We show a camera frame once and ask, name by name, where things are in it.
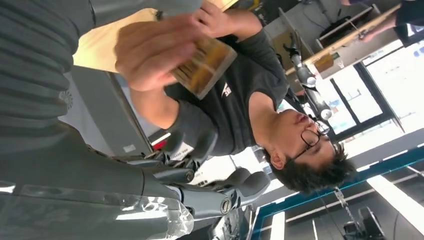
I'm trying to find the black rimmed glasses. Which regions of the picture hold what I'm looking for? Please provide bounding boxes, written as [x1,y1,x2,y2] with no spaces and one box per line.
[292,119,331,161]

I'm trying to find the metal chain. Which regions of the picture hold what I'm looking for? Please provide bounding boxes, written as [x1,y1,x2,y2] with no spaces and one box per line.
[333,186,358,228]

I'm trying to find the ribbed grey right arm sleeve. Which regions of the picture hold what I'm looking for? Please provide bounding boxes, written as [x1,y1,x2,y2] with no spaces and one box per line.
[0,0,97,150]

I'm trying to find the long wooden beam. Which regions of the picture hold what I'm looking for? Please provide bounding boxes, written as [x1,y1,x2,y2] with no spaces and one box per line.
[284,3,402,77]

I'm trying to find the red lit sign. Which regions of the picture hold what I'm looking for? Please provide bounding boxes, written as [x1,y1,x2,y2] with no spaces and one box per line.
[150,132,172,152]

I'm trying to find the black device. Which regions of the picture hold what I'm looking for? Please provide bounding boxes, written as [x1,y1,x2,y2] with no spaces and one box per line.
[342,206,387,240]

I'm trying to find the teal metal frame beam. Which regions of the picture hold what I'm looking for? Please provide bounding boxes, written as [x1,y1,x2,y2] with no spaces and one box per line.
[251,145,424,240]

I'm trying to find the person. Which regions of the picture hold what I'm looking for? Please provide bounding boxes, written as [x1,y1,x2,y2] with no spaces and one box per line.
[341,0,424,48]
[114,1,357,195]

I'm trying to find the clear plastic film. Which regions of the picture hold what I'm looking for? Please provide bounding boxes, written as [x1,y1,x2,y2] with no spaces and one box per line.
[114,195,195,240]

